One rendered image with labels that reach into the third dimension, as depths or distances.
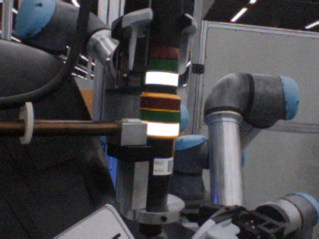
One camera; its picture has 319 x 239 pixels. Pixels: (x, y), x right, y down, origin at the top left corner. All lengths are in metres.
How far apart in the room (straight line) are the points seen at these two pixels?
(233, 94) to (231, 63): 1.49
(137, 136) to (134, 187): 0.05
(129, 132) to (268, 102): 0.55
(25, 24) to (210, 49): 1.57
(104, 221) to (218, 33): 2.03
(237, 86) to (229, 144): 0.15
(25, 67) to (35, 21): 0.44
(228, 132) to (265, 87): 0.15
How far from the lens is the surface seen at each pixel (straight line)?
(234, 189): 0.67
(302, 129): 2.46
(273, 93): 0.78
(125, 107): 0.55
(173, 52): 0.31
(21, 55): 0.38
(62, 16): 0.83
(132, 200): 0.30
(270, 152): 2.36
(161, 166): 0.31
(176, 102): 0.30
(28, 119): 0.24
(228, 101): 0.73
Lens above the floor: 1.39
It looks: 3 degrees down
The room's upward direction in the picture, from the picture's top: 4 degrees clockwise
